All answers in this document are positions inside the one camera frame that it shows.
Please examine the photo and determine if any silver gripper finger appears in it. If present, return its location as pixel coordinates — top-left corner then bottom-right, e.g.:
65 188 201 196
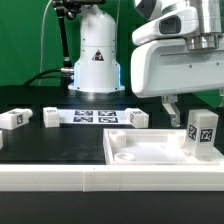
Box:
161 95 180 127

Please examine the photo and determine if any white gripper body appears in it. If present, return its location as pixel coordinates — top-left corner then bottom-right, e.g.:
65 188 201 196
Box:
131 9 224 98

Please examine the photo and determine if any white square table top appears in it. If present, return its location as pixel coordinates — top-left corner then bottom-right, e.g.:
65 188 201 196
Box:
103 129 224 165

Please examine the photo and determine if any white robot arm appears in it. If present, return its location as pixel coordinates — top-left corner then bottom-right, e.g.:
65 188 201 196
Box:
69 0 224 126

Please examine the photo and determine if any white marker base sheet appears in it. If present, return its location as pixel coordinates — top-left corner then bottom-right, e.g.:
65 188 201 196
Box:
58 109 129 125

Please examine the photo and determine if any black cable bundle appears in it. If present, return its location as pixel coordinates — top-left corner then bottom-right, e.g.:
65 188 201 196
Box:
22 67 75 88

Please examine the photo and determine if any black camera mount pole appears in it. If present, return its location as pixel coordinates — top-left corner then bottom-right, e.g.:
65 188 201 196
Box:
52 0 106 67

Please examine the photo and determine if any white thin cable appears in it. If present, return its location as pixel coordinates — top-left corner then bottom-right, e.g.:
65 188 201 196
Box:
39 0 54 86

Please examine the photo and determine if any white front fence wall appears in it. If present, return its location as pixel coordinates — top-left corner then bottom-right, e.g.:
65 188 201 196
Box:
0 165 224 192

